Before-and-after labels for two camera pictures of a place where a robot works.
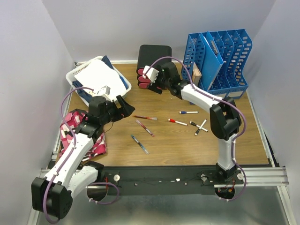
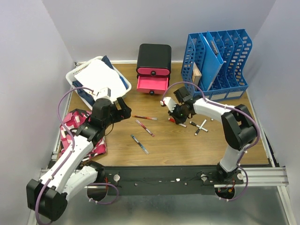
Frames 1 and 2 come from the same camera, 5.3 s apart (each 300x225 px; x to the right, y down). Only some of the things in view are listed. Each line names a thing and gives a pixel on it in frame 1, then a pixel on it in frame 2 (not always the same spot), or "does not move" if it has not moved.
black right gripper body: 161,82 to 179,113
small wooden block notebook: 196,75 does not move
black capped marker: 198,130 does not move
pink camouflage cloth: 74,118 does not move
